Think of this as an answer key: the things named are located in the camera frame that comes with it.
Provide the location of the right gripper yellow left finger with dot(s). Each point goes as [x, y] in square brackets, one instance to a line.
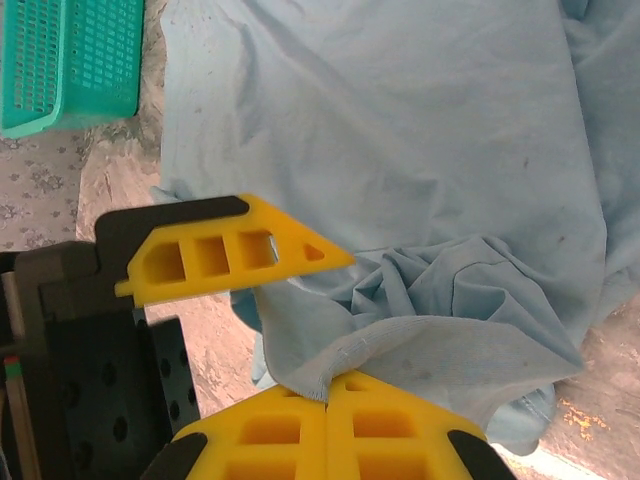
[260, 445]

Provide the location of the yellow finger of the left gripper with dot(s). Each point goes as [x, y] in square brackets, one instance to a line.
[280, 260]

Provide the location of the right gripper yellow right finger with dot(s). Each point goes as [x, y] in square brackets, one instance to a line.
[400, 440]

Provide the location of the light blue t-shirt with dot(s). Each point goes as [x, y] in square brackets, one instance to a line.
[400, 125]

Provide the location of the teal plastic basket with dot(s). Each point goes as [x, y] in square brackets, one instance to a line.
[75, 65]

